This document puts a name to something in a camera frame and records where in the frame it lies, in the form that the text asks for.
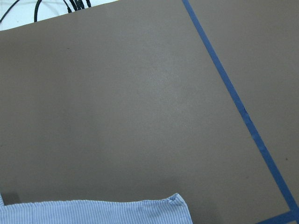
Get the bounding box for light blue striped shirt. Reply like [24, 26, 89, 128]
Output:
[0, 193, 192, 224]

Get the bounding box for black cables on desk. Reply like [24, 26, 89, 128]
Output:
[0, 0, 93, 24]

